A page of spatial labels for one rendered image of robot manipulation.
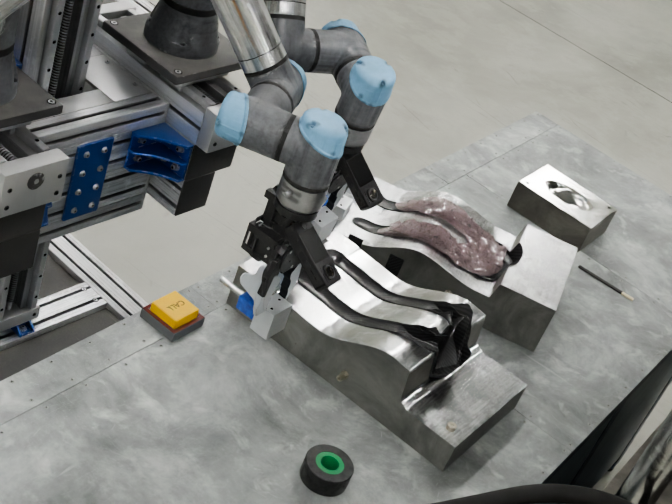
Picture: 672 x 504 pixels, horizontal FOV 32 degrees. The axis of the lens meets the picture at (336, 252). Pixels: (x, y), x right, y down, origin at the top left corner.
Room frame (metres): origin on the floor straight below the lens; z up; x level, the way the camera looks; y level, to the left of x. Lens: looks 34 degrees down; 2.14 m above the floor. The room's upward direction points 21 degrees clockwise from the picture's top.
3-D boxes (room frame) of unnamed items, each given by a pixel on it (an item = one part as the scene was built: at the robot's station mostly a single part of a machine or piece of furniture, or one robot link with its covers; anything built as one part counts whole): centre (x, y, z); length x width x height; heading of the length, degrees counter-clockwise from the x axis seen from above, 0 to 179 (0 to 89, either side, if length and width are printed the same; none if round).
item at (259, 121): (1.58, 0.18, 1.25); 0.11 x 0.11 x 0.08; 89
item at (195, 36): (2.15, 0.45, 1.09); 0.15 x 0.15 x 0.10
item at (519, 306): (2.08, -0.20, 0.85); 0.50 x 0.26 x 0.11; 82
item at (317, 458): (1.38, -0.11, 0.82); 0.08 x 0.08 x 0.04
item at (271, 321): (1.57, 0.10, 0.93); 0.13 x 0.05 x 0.05; 65
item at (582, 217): (2.46, -0.45, 0.83); 0.20 x 0.15 x 0.07; 65
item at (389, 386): (1.72, -0.13, 0.87); 0.50 x 0.26 x 0.14; 65
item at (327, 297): (1.73, -0.12, 0.92); 0.35 x 0.16 x 0.09; 65
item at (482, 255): (2.07, -0.20, 0.90); 0.26 x 0.18 x 0.08; 82
